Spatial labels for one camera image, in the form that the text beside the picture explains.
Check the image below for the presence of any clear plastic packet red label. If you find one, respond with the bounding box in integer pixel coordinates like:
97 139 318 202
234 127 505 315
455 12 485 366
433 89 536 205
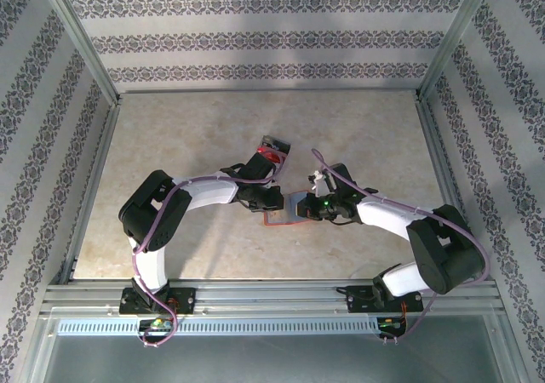
258 134 293 163

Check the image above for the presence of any grey blue card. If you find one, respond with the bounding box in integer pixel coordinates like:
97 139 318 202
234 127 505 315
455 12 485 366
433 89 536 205
267 190 317 225

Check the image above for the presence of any small circuit board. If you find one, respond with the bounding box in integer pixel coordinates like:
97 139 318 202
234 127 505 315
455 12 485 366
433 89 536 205
376 317 409 336
138 317 176 337

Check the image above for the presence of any grey metal sheet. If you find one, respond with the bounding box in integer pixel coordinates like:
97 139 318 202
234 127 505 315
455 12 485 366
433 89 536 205
25 314 519 383

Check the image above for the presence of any aluminium table end rail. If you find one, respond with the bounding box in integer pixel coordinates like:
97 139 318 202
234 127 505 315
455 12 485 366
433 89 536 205
117 87 422 97

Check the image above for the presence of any aluminium table side rail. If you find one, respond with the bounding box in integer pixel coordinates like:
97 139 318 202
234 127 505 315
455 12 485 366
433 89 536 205
59 101 123 284
415 93 486 282

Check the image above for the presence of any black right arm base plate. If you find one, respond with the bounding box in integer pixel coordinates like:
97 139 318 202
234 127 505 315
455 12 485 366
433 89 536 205
345 284 423 315

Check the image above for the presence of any aluminium mounting rail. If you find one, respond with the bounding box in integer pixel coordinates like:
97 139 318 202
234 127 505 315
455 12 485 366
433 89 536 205
46 279 499 316

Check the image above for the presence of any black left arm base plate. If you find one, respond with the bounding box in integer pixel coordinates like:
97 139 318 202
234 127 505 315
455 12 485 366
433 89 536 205
118 287 198 316

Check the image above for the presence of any slotted grey cable duct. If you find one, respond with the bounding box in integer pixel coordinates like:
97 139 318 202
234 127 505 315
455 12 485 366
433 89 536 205
56 317 380 336

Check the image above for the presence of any aluminium frame post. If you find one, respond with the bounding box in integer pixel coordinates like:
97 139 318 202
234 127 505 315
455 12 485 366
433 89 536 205
416 0 499 103
33 0 124 108

